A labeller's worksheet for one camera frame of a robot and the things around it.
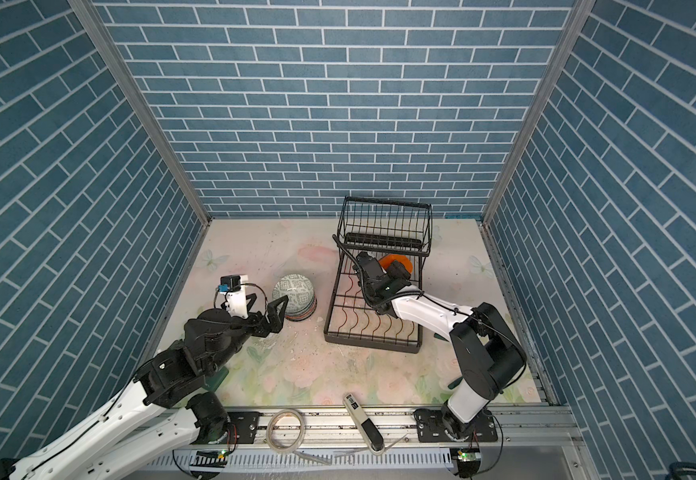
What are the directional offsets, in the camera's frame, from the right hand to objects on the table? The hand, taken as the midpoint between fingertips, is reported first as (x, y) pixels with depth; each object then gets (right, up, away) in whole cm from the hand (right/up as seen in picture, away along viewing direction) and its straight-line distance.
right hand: (392, 269), depth 90 cm
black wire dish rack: (-1, +7, +21) cm, 22 cm away
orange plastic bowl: (-3, +3, -10) cm, 11 cm away
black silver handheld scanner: (-8, -36, -20) cm, 41 cm away
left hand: (-30, -5, -20) cm, 36 cm away
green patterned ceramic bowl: (-28, -6, -2) cm, 29 cm away
